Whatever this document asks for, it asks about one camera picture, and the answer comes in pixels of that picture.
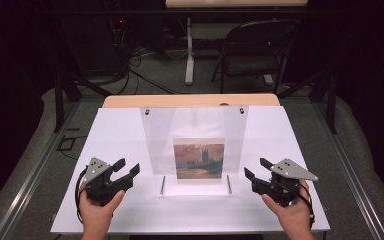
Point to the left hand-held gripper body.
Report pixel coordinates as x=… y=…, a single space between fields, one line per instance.
x=101 y=186

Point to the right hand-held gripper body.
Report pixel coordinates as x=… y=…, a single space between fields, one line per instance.
x=280 y=186

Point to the clear acrylic photo frame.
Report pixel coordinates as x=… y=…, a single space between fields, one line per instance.
x=160 y=140

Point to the orange painting print card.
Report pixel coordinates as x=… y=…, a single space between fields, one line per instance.
x=198 y=160

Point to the person's left hand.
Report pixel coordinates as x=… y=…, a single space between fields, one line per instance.
x=96 y=216

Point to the person's right hand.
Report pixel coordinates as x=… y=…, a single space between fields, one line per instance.
x=293 y=216

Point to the white board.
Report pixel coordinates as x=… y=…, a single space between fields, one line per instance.
x=113 y=133

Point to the dark round table cap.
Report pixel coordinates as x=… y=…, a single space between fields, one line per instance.
x=224 y=104

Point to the light wooden table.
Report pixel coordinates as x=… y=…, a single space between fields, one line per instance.
x=180 y=100

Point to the black metal stand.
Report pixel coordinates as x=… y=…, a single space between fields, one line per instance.
x=59 y=100
x=330 y=100

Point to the black folding chair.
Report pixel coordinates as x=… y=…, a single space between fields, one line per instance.
x=256 y=50

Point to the white desk leg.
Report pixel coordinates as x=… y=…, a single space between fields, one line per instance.
x=189 y=56

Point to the light wooden desk top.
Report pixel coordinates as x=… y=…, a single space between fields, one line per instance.
x=236 y=3

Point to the aluminium rail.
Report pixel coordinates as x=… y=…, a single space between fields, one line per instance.
x=350 y=180
x=30 y=186

